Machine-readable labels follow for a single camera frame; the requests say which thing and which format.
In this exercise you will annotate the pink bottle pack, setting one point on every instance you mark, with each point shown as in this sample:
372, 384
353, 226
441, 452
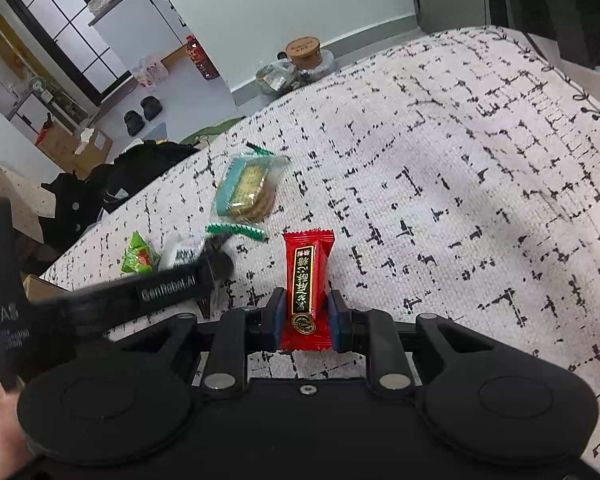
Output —
151, 70

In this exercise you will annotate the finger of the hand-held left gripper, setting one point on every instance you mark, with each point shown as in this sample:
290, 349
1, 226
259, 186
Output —
219, 265

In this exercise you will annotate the small green nut packet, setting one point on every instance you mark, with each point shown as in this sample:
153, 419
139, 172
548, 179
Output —
139, 255

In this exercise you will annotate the white cabinet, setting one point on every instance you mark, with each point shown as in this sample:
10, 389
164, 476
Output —
140, 15

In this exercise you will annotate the black slipper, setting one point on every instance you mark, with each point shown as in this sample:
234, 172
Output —
151, 107
133, 123

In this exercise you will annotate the green mat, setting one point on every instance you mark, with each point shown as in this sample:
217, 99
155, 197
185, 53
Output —
210, 130

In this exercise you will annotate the teal biscuit packet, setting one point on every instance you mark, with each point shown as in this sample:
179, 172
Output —
247, 185

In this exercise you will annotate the black clothes pile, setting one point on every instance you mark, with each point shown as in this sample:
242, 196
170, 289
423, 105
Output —
110, 185

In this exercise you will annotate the brown round tub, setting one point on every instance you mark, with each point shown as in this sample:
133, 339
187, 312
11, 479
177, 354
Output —
303, 52

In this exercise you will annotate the clear plastic bag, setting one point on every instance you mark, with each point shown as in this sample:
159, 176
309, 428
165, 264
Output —
276, 77

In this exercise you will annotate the black and white snack packet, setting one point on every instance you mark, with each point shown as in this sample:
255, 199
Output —
182, 252

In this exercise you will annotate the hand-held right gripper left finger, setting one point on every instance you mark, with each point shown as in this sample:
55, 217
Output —
279, 320

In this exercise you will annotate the cardboard box with tissue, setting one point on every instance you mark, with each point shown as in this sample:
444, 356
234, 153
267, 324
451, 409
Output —
75, 152

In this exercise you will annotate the red candy packet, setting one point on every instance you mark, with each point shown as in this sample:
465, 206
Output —
307, 280

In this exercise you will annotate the person's left hand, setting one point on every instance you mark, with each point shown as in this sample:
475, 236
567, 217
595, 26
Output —
0, 435

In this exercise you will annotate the cream dotted cloth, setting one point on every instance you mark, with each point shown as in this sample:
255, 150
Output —
10, 195

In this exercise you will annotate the black-framed sliding door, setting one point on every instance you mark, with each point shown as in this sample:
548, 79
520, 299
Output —
65, 25

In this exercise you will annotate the dark hanging clothing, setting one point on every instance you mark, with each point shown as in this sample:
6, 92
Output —
555, 5

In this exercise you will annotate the dark red bottle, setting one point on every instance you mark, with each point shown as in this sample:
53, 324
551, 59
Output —
202, 60

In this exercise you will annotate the red canister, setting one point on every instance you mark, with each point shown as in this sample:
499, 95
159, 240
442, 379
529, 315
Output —
44, 130

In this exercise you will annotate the white black-patterned blanket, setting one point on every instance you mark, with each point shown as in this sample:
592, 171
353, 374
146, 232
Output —
455, 185

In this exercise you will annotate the white fan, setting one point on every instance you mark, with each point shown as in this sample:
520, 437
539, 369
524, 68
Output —
40, 87

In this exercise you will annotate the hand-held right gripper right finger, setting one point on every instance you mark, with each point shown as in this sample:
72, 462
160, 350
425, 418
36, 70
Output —
335, 322

